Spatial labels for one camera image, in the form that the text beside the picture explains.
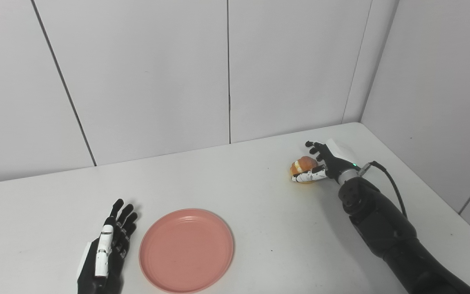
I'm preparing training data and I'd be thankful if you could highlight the pink round plate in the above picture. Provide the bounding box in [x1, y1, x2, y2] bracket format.
[139, 209, 234, 294]

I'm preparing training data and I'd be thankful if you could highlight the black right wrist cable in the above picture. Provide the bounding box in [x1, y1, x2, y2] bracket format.
[358, 160, 408, 219]

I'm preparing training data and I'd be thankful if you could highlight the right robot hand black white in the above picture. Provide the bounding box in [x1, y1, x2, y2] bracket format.
[292, 139, 359, 183]

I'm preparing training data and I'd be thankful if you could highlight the cream puff pastry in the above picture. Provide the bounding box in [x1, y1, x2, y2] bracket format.
[290, 156, 319, 184]

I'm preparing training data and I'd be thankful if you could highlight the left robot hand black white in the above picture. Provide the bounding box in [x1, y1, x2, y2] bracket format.
[77, 199, 138, 294]

